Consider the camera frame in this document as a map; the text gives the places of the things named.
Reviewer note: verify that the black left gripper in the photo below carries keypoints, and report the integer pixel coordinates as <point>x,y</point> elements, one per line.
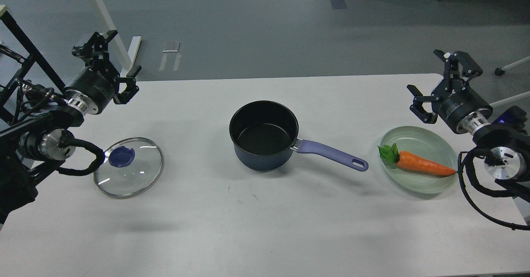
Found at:
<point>90,92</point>

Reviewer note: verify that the white stand bar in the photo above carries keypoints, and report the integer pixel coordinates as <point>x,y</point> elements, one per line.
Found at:
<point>510,100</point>

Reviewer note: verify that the white stand leg with caster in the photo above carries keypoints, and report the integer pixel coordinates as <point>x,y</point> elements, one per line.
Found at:
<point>502,70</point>

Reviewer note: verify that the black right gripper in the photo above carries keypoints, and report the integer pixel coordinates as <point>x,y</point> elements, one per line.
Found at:
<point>453,99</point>

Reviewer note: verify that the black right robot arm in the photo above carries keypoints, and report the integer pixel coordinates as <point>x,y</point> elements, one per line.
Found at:
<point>498,165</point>

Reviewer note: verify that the translucent green plate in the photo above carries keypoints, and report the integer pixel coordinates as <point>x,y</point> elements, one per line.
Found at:
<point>425,144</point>

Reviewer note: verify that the orange toy carrot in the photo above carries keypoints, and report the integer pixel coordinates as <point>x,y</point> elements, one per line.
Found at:
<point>409,161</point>

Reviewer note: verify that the glass lid with blue knob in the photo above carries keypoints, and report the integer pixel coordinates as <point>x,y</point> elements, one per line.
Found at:
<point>130,167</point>

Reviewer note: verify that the blue saucepan with handle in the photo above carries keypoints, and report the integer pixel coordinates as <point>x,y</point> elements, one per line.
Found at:
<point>265,134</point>

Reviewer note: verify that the black metal rack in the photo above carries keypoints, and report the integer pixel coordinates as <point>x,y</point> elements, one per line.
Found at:
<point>34,58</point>

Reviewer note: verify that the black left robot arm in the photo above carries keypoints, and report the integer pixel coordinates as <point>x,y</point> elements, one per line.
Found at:
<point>38,141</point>

